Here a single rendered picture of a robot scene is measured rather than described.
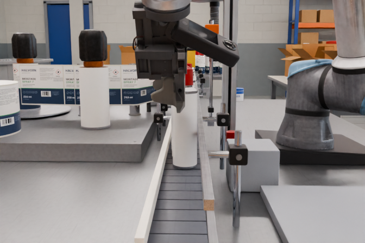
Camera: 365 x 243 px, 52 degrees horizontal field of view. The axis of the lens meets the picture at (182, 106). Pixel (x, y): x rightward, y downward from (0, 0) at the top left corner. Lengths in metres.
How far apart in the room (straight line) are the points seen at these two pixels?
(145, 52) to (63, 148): 0.51
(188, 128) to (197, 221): 0.24
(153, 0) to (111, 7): 8.45
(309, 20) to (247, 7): 1.44
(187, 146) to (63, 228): 0.28
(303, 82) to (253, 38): 7.80
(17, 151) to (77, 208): 0.38
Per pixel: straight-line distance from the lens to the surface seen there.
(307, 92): 1.02
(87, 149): 1.02
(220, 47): 0.60
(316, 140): 1.03
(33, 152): 1.07
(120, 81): 1.37
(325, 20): 8.38
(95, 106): 1.16
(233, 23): 1.25
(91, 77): 1.15
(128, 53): 6.71
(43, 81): 1.45
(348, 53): 0.95
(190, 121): 0.76
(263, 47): 8.84
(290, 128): 1.05
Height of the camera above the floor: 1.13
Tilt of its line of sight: 9 degrees down
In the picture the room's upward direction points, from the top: straight up
